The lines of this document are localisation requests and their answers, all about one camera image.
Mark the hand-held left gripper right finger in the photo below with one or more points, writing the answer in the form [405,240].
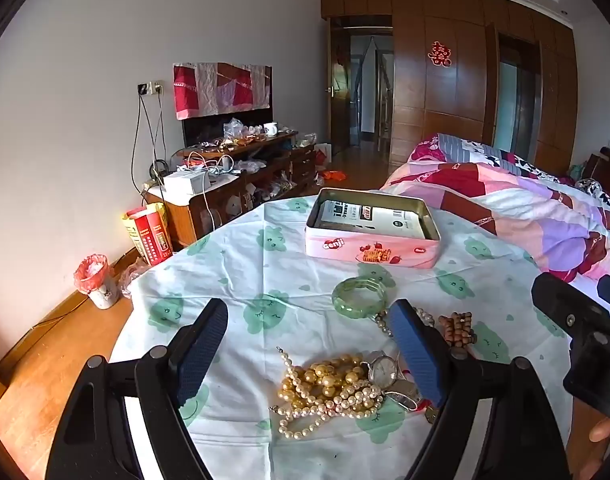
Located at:
[417,355]

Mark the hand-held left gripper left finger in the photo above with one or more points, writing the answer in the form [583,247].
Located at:
[205,350]

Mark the green jade bangle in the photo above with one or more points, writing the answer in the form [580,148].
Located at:
[337,297]

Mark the pink tin box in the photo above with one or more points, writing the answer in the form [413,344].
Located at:
[335,247]

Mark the person's right hand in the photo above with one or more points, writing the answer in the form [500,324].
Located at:
[602,430]

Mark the silver wristwatch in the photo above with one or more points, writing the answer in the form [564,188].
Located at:
[383,371]

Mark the clear plastic bag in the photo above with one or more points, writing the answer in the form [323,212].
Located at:
[132,280]

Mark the black white patterned pillow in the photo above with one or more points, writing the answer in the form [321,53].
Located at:
[595,190]

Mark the white green printed tablecloth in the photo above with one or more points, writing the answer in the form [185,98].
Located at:
[285,270]

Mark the pink patchwork quilt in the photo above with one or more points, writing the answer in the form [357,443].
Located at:
[510,200]

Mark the waste bin with red liner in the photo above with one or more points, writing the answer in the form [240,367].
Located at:
[97,285]

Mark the red yellow paper bag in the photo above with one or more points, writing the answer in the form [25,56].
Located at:
[147,235]

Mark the wooden television cabinet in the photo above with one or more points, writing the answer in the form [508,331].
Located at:
[185,220]

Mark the printed paper liner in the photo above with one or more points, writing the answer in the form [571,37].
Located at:
[385,220]

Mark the white cardboard box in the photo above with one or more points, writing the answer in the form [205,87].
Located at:
[185,182]

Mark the orange plastic bag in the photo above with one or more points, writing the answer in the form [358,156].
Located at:
[332,176]

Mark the red white shopping bag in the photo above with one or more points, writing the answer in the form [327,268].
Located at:
[322,155]

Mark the black television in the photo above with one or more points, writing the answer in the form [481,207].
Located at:
[205,127]

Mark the white mug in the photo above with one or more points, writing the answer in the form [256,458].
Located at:
[270,129]

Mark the wooden wardrobe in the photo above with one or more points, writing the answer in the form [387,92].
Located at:
[435,110]

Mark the red patchwork cover cloth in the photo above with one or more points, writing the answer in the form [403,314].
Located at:
[210,87]

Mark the wooden door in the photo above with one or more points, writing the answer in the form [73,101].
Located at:
[337,90]

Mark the red paper decoration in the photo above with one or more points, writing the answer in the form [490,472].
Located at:
[439,54]

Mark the wall socket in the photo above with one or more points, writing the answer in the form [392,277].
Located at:
[150,88]

